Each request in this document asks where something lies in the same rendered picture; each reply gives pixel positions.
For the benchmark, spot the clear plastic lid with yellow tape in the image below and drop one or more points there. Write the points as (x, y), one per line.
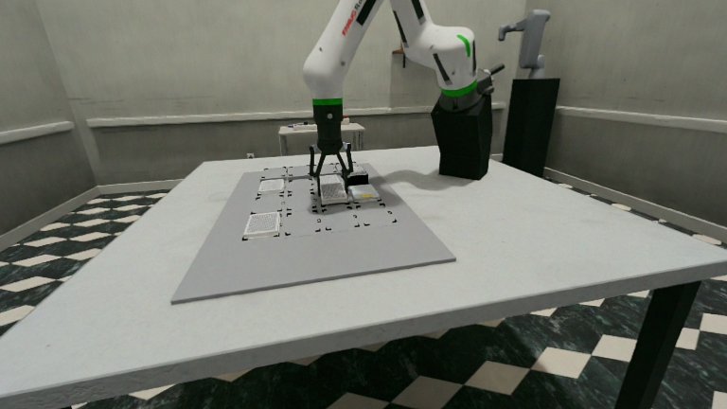
(363, 192)

